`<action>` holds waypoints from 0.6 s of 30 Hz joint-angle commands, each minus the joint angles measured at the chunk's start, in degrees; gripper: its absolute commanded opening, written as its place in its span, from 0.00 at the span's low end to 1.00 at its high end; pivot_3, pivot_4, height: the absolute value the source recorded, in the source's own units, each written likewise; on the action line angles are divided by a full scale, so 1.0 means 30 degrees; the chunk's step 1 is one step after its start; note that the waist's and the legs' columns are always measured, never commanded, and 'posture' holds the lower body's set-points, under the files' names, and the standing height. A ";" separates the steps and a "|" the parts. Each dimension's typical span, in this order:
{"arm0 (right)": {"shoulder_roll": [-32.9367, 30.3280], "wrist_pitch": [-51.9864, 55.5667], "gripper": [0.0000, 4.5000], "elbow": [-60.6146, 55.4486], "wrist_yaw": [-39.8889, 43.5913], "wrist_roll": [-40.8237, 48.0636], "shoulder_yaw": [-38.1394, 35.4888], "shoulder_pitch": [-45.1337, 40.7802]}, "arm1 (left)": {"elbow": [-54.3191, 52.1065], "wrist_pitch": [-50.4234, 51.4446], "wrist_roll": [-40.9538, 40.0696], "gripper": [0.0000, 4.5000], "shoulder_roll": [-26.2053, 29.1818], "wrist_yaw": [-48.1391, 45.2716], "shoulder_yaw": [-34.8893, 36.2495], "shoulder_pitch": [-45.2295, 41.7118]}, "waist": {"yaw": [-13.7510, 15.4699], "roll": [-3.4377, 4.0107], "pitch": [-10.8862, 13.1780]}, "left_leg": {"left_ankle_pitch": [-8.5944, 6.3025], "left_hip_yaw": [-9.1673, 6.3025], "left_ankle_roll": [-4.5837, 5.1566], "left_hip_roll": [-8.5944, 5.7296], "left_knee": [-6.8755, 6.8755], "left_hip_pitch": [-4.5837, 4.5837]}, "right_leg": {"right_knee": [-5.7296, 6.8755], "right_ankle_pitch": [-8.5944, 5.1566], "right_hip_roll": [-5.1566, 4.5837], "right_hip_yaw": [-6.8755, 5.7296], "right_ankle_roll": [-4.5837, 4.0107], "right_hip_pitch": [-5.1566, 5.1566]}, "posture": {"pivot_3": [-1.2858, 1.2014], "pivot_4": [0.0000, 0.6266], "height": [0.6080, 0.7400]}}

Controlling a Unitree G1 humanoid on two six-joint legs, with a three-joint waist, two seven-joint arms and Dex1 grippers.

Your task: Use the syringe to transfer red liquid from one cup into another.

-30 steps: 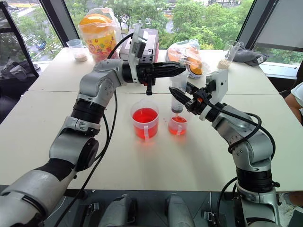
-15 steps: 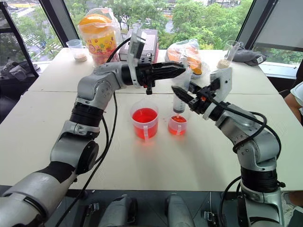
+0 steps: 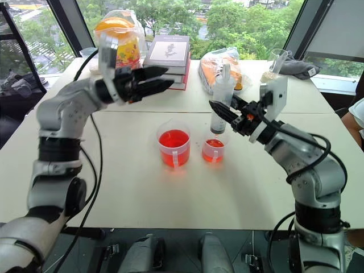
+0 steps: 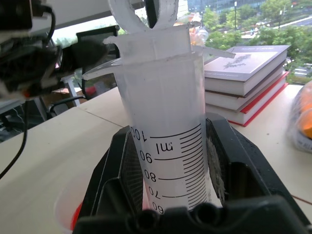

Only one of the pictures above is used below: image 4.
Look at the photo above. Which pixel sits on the large clear plastic syringe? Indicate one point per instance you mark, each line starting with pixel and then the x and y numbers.
pixel 165 102

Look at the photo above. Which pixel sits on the black monitor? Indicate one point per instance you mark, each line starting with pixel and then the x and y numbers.
pixel 97 33

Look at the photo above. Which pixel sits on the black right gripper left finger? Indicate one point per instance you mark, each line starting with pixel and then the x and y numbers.
pixel 114 175

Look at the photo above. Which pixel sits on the stack of books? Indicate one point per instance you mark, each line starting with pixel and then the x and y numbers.
pixel 258 109

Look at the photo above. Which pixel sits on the plastic bag with orange fruit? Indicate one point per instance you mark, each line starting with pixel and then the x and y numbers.
pixel 302 119

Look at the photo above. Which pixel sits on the crumpled orange plastic bag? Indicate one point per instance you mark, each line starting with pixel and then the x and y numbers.
pixel 197 31

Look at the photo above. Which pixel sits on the brown cover book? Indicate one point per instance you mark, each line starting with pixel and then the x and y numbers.
pixel 243 97

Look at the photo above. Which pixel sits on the clear cup with red liquid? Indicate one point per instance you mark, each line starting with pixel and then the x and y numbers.
pixel 65 207

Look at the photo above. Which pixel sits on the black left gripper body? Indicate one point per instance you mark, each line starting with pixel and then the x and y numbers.
pixel 22 65

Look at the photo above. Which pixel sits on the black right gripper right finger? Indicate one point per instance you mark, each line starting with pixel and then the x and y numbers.
pixel 246 165

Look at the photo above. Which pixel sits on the grey cover book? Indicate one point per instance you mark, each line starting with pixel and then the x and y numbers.
pixel 246 63

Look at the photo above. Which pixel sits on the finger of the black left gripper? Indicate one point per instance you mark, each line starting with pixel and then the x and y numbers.
pixel 152 12
pixel 85 54

